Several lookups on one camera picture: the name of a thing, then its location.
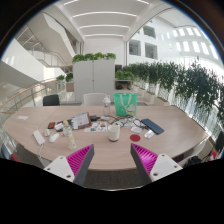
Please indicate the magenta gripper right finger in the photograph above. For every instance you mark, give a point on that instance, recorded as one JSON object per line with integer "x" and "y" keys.
{"x": 150, "y": 166}

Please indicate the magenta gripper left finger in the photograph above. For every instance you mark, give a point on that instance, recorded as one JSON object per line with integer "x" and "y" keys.
{"x": 73, "y": 167}

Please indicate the clear plastic water bottle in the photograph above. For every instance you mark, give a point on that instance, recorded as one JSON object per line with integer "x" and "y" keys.
{"x": 67, "y": 131}

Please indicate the red round coaster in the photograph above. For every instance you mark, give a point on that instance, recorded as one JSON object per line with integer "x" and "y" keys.
{"x": 135, "y": 137}

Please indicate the white computer mouse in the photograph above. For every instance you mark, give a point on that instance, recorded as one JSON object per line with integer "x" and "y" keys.
{"x": 53, "y": 137}

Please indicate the dark blue notebook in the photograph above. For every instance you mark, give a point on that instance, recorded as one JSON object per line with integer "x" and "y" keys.
{"x": 152, "y": 126}

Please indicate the colourful sticker sheet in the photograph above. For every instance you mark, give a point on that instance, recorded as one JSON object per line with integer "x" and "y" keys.
{"x": 97, "y": 127}

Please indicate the black red smartphone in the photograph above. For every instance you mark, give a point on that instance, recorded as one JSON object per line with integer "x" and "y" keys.
{"x": 51, "y": 125}

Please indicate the white power strip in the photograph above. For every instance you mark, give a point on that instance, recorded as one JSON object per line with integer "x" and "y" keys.
{"x": 39, "y": 138}

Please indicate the white ceramic mug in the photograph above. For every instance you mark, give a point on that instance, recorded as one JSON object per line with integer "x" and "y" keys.
{"x": 113, "y": 132}

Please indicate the green tote bag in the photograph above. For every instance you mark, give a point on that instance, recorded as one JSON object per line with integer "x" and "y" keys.
{"x": 125, "y": 104}

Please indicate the white office chair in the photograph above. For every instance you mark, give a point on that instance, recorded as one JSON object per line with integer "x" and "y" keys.
{"x": 93, "y": 99}

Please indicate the black office chair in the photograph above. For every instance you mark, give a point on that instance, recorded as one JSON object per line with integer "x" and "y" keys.
{"x": 51, "y": 100}

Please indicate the white paper note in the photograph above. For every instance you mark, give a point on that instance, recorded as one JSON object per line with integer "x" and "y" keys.
{"x": 22, "y": 117}

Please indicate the clear bottle white cap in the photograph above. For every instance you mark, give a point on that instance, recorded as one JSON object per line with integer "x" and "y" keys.
{"x": 106, "y": 105}

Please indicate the row of green plants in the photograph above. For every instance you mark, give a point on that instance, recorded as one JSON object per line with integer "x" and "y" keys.
{"x": 194, "y": 83}

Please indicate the white cabinet with plants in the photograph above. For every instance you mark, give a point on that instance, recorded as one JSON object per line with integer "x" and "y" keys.
{"x": 93, "y": 73}

